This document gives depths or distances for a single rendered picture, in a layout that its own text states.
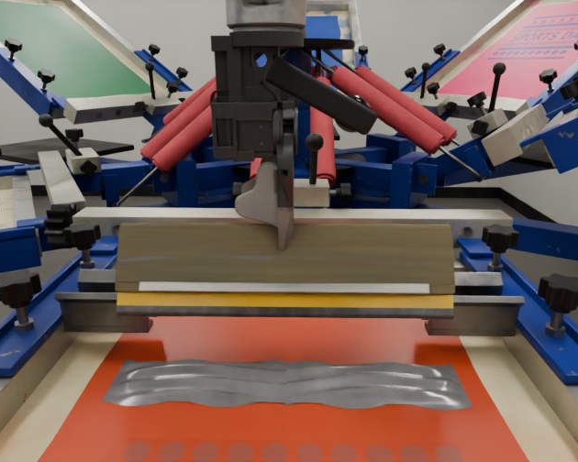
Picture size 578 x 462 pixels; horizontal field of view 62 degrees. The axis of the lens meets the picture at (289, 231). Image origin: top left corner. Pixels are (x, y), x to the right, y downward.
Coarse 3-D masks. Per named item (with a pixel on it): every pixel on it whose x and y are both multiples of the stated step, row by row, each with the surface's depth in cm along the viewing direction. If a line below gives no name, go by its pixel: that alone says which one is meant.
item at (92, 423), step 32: (160, 320) 61; (192, 320) 61; (224, 320) 61; (256, 320) 61; (288, 320) 61; (128, 352) 54; (160, 352) 54; (192, 352) 54; (224, 352) 54; (256, 352) 54; (96, 384) 49; (96, 416) 45; (128, 416) 45; (160, 416) 45; (192, 416) 45; (224, 416) 45; (256, 416) 45; (64, 448) 41; (96, 448) 41
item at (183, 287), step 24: (144, 288) 49; (168, 288) 49; (192, 288) 49; (216, 288) 49; (240, 288) 49; (264, 288) 48; (288, 288) 48; (312, 288) 48; (336, 288) 48; (360, 288) 48; (384, 288) 48; (408, 288) 48
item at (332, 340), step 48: (288, 336) 58; (336, 336) 58; (384, 336) 58; (432, 336) 58; (480, 384) 49; (288, 432) 43; (336, 432) 43; (384, 432) 43; (432, 432) 43; (480, 432) 43
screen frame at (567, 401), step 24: (456, 264) 69; (72, 336) 56; (504, 336) 56; (48, 360) 51; (528, 360) 50; (0, 384) 44; (24, 384) 46; (552, 384) 45; (576, 384) 44; (0, 408) 43; (552, 408) 45; (576, 408) 42; (0, 432) 43; (576, 432) 42
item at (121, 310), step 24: (120, 312) 51; (144, 312) 51; (168, 312) 51; (192, 312) 50; (216, 312) 50; (240, 312) 50; (264, 312) 50; (288, 312) 50; (312, 312) 50; (336, 312) 50; (360, 312) 50; (384, 312) 50; (408, 312) 50; (432, 312) 50
